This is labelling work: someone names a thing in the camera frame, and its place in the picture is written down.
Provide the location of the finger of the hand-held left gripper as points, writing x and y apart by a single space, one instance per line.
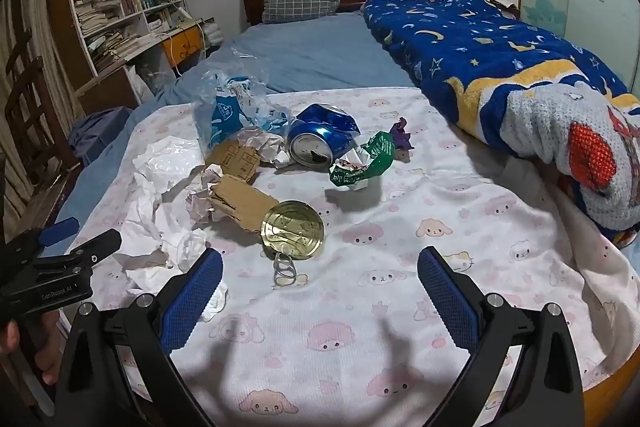
97 244
59 228

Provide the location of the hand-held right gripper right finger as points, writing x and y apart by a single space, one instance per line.
447 302

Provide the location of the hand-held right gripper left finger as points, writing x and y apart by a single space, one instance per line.
192 302

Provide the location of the white paper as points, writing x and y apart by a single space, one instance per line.
199 203
265 147

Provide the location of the gold can lid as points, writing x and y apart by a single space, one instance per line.
292 229

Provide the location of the person's left hand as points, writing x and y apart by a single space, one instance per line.
47 342

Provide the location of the crumpled white tissue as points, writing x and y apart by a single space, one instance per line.
150 217

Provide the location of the white cartoon printed blanket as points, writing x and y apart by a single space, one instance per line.
360 287

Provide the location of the dark blue cloth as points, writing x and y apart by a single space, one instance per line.
97 129

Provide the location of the white plastic film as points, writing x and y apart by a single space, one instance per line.
162 157

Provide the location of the brown cardboard piece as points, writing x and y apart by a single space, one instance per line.
237 159
245 204

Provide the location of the wooden chair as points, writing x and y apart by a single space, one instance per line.
35 117

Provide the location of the green plastic wrapper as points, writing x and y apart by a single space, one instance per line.
380 152

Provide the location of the purple wrapper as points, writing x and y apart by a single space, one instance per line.
402 134

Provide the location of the clear blue plastic bag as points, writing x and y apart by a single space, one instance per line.
225 112

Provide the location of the white bookshelf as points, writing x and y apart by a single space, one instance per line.
150 41

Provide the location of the crushed blue can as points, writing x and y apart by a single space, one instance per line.
320 132

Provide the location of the orange cabinet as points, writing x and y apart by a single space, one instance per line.
185 44

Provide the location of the blue star printed blanket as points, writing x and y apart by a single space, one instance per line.
480 52

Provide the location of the blue bed sheet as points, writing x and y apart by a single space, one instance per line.
310 52

